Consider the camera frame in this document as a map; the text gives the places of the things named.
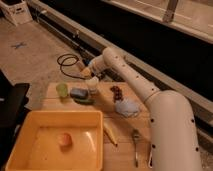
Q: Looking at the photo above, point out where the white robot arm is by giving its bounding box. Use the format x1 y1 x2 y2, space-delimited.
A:
82 47 203 171

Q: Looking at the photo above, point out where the green plastic cup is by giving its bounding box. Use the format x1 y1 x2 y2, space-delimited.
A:
56 83 68 98

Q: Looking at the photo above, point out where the blue power box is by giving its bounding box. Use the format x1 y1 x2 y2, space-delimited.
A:
81 59 90 68

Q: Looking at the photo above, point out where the green cucumber toy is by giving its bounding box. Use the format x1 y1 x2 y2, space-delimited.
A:
73 98 94 105

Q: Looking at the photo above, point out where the dark grape bunch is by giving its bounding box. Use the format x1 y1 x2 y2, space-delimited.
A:
110 86 123 102

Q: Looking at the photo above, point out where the blue crumpled cloth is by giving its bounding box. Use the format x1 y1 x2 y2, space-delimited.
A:
115 98 140 117

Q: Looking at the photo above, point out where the wooden board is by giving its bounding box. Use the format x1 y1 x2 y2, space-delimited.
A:
43 82 152 171

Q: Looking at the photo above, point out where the pink peach toy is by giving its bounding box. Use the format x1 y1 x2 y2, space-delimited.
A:
58 133 72 147

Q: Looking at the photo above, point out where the black chair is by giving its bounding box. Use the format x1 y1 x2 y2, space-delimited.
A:
0 69 30 168

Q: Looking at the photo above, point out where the yellow plastic tray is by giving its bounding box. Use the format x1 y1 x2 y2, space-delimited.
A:
5 111 103 171

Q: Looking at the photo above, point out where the metal fork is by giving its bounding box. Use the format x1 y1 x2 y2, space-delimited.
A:
132 129 140 167

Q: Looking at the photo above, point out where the white cardboard box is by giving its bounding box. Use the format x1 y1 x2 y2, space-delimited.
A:
0 0 32 26

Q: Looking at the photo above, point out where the black cable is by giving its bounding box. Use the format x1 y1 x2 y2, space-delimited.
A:
56 53 87 81

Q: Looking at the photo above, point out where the white handled brush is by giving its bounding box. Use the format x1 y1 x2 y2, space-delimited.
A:
147 147 153 169

